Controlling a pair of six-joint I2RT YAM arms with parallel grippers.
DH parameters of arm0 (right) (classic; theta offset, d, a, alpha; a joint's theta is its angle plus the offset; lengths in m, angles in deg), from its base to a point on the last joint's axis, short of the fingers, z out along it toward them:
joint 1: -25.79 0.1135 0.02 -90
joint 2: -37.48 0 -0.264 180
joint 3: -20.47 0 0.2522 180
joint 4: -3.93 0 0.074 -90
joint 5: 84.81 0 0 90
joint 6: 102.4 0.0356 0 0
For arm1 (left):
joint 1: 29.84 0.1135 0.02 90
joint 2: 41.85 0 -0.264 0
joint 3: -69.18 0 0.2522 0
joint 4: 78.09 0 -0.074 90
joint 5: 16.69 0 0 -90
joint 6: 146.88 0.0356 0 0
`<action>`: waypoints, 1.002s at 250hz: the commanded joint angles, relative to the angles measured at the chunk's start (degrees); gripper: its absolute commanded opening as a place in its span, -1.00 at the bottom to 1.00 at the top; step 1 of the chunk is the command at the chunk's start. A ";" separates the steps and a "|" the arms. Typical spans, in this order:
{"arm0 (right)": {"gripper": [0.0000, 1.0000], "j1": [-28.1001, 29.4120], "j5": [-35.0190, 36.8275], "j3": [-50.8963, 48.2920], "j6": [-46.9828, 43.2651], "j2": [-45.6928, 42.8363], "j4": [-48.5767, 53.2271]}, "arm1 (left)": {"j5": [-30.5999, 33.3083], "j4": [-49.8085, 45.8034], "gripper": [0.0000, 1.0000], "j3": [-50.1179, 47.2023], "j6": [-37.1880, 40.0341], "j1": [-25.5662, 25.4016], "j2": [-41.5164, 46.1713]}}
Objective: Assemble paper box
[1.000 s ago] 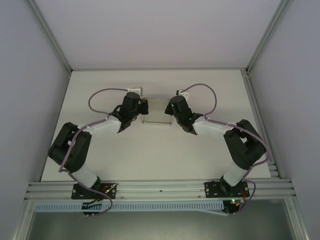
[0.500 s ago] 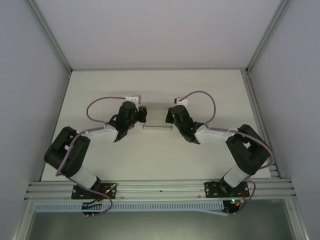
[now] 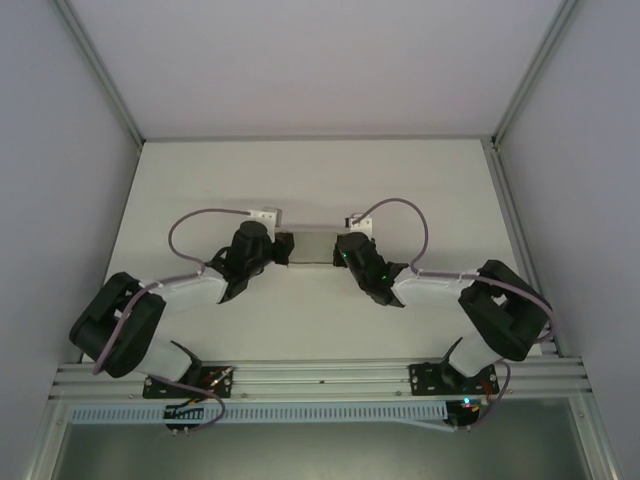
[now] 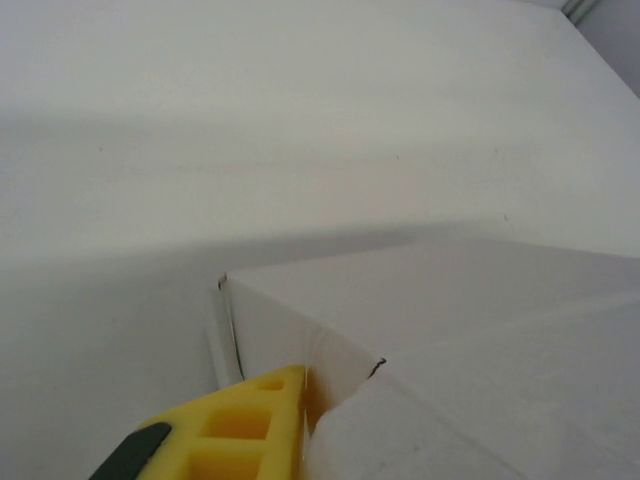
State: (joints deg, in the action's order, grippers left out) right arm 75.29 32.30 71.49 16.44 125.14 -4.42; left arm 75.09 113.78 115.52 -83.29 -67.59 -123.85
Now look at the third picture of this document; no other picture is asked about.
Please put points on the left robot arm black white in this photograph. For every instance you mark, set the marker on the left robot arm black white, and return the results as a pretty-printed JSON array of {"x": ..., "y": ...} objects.
[{"x": 190, "y": 295}]

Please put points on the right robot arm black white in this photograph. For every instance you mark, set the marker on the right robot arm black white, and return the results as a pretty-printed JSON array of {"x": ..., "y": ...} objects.
[{"x": 430, "y": 292}]

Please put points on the black electronics board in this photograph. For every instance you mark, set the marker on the black electronics board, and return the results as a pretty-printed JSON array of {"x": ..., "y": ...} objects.
[
  {"x": 182, "y": 414},
  {"x": 465, "y": 412}
]

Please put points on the aluminium frame cross rail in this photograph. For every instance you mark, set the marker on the aluminium frame cross rail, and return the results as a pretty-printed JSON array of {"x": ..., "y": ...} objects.
[{"x": 320, "y": 375}]

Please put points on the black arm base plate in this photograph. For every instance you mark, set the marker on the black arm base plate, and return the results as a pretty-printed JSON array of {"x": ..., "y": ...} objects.
[
  {"x": 425, "y": 380},
  {"x": 160, "y": 387}
]

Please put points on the aluminium table side rail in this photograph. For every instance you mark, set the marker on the aluminium table side rail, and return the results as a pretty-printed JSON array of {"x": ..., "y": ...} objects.
[{"x": 520, "y": 240}]

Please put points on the aluminium upright post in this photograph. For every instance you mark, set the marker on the aluminium upright post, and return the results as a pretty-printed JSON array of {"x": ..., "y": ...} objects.
[
  {"x": 535, "y": 75},
  {"x": 100, "y": 75}
]

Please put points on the aluminium frame leg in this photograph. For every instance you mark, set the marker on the aluminium frame leg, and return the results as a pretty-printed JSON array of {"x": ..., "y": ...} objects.
[
  {"x": 47, "y": 440},
  {"x": 597, "y": 440}
]

